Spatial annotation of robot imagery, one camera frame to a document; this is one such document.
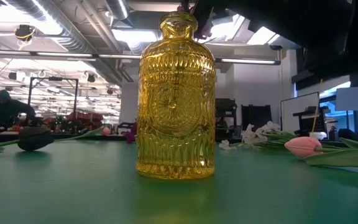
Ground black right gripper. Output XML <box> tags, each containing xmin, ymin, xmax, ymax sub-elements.
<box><xmin>194</xmin><ymin>0</ymin><xmax>304</xmax><ymax>47</ymax></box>

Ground yellow embossed glass vase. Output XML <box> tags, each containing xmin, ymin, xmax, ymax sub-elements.
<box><xmin>135</xmin><ymin>11</ymin><xmax>216</xmax><ymax>180</ymax></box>

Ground white artificial flower bunch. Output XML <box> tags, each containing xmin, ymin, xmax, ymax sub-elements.
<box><xmin>218</xmin><ymin>121</ymin><xmax>296</xmax><ymax>151</ymax></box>

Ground dark purple artificial tulip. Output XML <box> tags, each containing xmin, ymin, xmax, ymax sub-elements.
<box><xmin>0</xmin><ymin>126</ymin><xmax>55</xmax><ymax>156</ymax></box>

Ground long ceiling light bar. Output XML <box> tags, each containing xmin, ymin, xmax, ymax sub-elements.
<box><xmin>215</xmin><ymin>57</ymin><xmax>282</xmax><ymax>66</ymax></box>
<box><xmin>0</xmin><ymin>49</ymin><xmax>142</xmax><ymax>62</ymax></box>

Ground black cabinet with monitor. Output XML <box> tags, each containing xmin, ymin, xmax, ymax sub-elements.
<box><xmin>215</xmin><ymin>98</ymin><xmax>242</xmax><ymax>143</ymax></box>

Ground person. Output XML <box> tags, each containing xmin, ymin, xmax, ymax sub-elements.
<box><xmin>0</xmin><ymin>89</ymin><xmax>37</xmax><ymax>127</ymax></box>
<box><xmin>215</xmin><ymin>116</ymin><xmax>229</xmax><ymax>130</ymax></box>

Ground white whiteboard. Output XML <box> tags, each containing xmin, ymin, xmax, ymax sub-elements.
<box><xmin>280</xmin><ymin>91</ymin><xmax>320</xmax><ymax>138</ymax></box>

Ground yellow pole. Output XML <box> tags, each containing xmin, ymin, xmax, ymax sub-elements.
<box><xmin>311</xmin><ymin>78</ymin><xmax>324</xmax><ymax>133</ymax></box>

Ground black equipment stand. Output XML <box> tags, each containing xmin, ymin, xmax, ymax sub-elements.
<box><xmin>293</xmin><ymin>105</ymin><xmax>331</xmax><ymax>138</ymax></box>

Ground white sign board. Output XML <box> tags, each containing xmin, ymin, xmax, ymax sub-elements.
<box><xmin>336</xmin><ymin>86</ymin><xmax>358</xmax><ymax>112</ymax></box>

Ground green table mat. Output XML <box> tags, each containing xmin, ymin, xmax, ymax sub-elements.
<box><xmin>0</xmin><ymin>139</ymin><xmax>358</xmax><ymax>224</ymax></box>

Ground round silver ventilation duct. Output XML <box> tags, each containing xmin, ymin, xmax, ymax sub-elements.
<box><xmin>106</xmin><ymin>0</ymin><xmax>130</xmax><ymax>20</ymax></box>

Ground black ceiling sensor yellow cable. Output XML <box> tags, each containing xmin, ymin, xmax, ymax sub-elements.
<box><xmin>13</xmin><ymin>24</ymin><xmax>37</xmax><ymax>43</ymax></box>

